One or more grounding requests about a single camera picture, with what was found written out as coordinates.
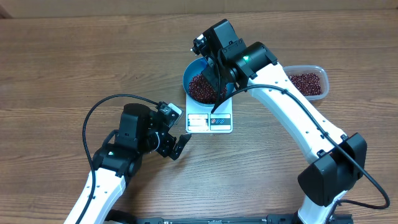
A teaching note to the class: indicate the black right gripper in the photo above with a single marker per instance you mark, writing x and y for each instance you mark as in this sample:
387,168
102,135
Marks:
211,76

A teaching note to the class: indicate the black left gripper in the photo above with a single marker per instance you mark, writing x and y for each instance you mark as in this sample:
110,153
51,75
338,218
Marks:
166,149

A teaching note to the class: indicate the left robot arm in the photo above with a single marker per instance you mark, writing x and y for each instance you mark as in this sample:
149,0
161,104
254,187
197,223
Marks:
141,131

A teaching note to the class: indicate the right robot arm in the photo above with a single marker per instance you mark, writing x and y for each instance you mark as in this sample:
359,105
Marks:
335,159

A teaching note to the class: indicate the teal blue bowl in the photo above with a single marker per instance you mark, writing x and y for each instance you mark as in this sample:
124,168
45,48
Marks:
193,69

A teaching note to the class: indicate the white digital kitchen scale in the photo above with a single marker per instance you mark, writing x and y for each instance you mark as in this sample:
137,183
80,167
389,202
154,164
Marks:
200,120

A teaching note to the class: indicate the red adzuki beans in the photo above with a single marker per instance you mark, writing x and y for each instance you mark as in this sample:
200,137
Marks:
201,91

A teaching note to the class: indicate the clear plastic container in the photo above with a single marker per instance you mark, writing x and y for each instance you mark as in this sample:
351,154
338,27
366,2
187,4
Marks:
310,80

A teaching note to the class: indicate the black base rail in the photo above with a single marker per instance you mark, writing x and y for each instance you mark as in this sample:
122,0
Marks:
214,220

